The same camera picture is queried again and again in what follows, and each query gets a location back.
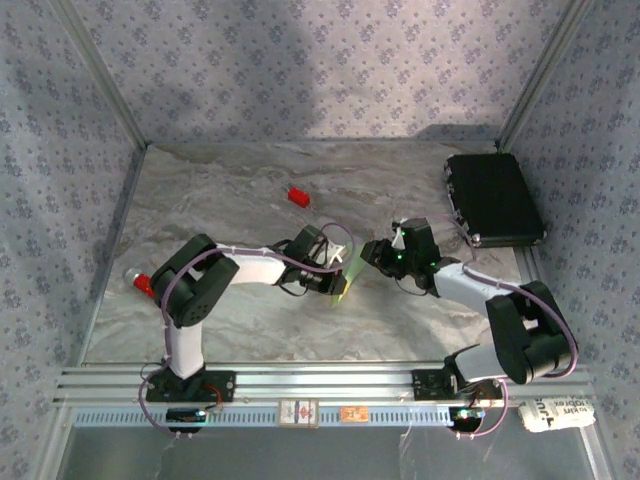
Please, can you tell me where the light green paper sheet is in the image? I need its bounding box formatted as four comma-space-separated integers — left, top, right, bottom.
328, 241, 366, 308

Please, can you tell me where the aluminium side rail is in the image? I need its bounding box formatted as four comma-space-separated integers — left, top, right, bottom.
515, 247, 546, 297
74, 143, 151, 369

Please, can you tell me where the red and silver cylinder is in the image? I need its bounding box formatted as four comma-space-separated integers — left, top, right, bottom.
122, 267, 157, 300

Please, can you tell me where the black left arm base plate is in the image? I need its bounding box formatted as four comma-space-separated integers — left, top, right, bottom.
144, 367, 237, 404

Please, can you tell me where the black right controller board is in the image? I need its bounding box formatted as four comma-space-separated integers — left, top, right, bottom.
447, 405, 486, 431

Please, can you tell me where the white printed label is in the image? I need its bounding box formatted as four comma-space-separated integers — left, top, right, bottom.
277, 398, 321, 430

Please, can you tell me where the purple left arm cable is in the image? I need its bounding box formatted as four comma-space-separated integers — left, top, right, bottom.
137, 221, 357, 441

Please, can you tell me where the black case with silver trim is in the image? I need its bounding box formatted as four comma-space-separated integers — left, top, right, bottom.
443, 152, 547, 250

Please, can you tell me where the black left controller board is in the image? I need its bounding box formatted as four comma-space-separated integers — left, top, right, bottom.
166, 407, 209, 434

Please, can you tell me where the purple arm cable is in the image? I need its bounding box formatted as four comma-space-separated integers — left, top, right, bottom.
427, 213, 581, 441
137, 221, 357, 441

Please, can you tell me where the slotted grey cable duct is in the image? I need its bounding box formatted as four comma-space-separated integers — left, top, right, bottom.
69, 405, 454, 429

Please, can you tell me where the black controller board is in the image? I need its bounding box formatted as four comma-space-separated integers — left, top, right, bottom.
166, 407, 209, 434
447, 405, 486, 431

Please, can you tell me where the long aluminium base rail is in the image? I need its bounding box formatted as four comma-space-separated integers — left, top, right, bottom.
52, 362, 596, 409

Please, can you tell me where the small red block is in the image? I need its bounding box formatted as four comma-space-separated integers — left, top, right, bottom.
287, 186, 314, 209

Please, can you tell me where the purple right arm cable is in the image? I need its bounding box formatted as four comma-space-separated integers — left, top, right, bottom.
427, 213, 581, 441

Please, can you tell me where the aluminium frame post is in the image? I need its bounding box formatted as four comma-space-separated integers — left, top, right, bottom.
47, 0, 154, 149
494, 0, 599, 151

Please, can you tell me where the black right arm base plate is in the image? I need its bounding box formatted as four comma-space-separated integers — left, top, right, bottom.
412, 368, 501, 401

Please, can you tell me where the grey metal sheet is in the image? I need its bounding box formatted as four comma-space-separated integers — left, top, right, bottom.
64, 427, 601, 480

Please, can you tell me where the white printed paper roll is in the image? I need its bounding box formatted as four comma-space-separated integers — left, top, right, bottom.
517, 394, 599, 434

